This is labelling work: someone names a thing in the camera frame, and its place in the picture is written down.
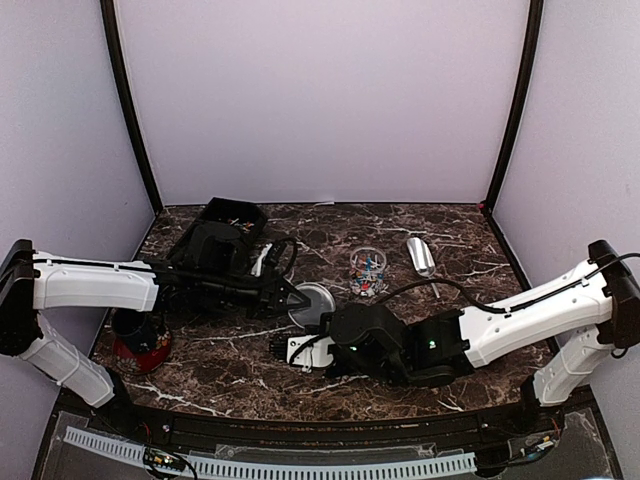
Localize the black bin with lollipops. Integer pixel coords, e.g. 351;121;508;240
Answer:
196;197;268;246

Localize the red floral saucer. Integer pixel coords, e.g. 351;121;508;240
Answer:
112;325;172;375

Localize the clear plastic jar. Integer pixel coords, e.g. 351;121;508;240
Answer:
349;246;387;298

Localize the right black frame post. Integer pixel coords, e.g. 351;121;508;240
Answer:
482;0;544;217

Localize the black front rail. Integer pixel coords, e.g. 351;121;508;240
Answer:
59;394;591;454

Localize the black frame post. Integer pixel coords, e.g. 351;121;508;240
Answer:
99;0;164;215
482;0;544;217

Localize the dark blue mug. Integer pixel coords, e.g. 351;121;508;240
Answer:
111;309;166;354

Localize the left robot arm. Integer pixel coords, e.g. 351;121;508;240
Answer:
1;239;311;436

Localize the silver metal scoop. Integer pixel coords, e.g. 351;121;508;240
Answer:
406;237;436;280

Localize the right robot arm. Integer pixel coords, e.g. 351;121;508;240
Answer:
327;240;639;434

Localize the silver jar lid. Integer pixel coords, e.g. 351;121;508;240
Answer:
288;282;336;328

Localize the pile of lollipops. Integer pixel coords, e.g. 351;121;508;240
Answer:
228;218;255;234

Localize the left black frame post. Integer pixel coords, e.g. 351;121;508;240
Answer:
99;0;164;215

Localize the white slotted cable duct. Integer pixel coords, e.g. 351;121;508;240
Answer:
63;427;477;480

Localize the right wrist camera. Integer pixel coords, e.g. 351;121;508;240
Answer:
267;302;406;374

